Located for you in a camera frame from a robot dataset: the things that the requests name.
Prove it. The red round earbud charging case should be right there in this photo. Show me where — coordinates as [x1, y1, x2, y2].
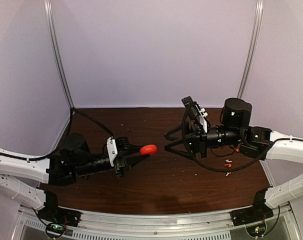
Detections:
[139, 144, 158, 156]

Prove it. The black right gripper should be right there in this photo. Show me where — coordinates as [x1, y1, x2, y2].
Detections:
[163, 120, 243, 161]

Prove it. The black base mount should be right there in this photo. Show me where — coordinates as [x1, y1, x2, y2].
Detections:
[37, 190, 81, 227]
[230, 188, 274, 227]

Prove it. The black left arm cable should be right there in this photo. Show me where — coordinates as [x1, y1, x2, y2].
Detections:
[28, 107, 115, 162]

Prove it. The right aluminium frame post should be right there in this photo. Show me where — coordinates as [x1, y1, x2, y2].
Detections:
[237, 0, 264, 99]

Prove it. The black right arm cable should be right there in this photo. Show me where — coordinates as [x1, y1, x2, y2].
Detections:
[180, 109, 303, 174]

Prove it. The aluminium front rail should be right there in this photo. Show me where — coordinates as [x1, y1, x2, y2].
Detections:
[10, 203, 302, 240]

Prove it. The aluminium frame post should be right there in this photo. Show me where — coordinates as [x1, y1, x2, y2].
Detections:
[237, 0, 264, 99]
[43, 0, 75, 108]

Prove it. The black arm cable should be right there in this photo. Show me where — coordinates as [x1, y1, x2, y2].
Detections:
[180, 109, 303, 174]
[28, 107, 115, 162]

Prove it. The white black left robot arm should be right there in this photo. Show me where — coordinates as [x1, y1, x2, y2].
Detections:
[0, 133, 158, 222]

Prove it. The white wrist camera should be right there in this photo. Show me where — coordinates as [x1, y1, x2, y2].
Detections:
[181, 96, 211, 133]
[106, 136, 118, 167]

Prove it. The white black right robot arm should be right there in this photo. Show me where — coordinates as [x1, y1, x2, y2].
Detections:
[164, 96, 303, 173]

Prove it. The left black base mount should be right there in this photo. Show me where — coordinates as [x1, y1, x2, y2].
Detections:
[37, 190, 81, 227]

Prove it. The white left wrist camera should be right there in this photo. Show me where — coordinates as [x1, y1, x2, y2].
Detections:
[106, 136, 118, 167]

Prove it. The left aluminium frame post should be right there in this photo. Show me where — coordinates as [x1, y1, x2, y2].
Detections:
[43, 0, 75, 108]

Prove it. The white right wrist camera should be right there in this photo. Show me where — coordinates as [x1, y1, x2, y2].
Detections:
[181, 96, 211, 133]

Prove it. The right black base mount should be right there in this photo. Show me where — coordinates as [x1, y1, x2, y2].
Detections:
[230, 188, 274, 227]

